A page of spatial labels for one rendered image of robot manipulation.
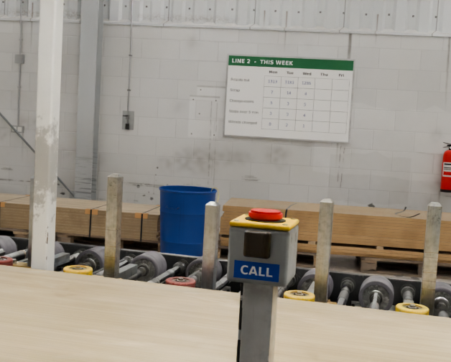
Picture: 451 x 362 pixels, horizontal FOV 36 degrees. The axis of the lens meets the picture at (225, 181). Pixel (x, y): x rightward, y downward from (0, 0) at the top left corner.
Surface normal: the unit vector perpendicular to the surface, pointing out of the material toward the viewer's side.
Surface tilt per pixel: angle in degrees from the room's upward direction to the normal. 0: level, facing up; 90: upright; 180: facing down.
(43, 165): 90
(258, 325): 90
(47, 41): 90
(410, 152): 90
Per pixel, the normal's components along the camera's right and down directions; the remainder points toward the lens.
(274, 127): -0.15, 0.07
